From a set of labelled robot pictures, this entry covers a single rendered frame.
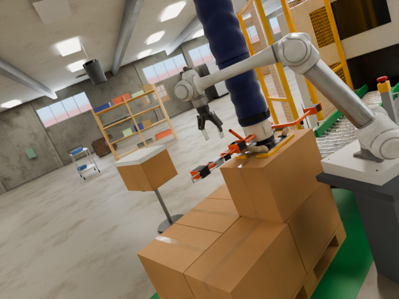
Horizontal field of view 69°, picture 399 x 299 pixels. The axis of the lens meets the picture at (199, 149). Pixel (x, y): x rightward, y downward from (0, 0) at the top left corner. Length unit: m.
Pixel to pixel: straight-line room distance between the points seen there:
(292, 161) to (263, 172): 0.28
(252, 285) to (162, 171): 1.99
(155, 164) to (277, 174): 1.79
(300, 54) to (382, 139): 0.53
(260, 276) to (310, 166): 0.84
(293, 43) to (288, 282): 1.37
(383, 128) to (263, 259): 0.91
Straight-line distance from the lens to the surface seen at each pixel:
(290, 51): 1.35
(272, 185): 1.83
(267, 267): 1.81
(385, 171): 1.68
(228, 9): 1.95
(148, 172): 3.28
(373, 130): 1.52
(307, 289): 2.19
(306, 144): 2.12
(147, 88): 9.77
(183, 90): 1.46
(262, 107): 1.96
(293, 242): 1.99
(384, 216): 1.92
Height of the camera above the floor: 1.56
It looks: 13 degrees down
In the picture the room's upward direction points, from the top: 23 degrees counter-clockwise
